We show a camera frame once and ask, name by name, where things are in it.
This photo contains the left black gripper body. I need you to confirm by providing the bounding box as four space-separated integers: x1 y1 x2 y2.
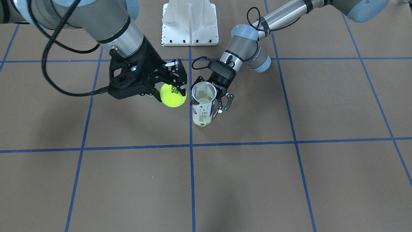
207 72 236 97

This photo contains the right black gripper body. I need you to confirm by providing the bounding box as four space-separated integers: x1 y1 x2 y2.
136 37 187 85

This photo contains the yellow tennis ball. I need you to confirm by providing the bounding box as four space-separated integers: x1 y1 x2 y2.
160 84 187 108

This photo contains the white blue tennis ball can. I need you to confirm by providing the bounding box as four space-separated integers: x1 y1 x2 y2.
191 81 217 127

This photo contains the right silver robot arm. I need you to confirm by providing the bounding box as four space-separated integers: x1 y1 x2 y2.
1 0 187 107

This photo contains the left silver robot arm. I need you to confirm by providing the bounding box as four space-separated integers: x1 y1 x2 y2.
192 0 389 119

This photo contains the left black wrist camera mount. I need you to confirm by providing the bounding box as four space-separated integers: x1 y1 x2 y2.
207 60 236 80

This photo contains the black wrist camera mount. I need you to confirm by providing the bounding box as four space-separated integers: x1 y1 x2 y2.
108 47 155 99
207 60 236 80

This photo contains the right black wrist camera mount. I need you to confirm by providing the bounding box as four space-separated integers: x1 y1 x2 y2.
108 47 155 99

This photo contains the black camera cable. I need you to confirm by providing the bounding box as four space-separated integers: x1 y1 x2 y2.
192 7 301 71
26 0 111 97

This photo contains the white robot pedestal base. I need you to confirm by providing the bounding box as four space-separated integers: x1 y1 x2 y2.
161 0 219 46

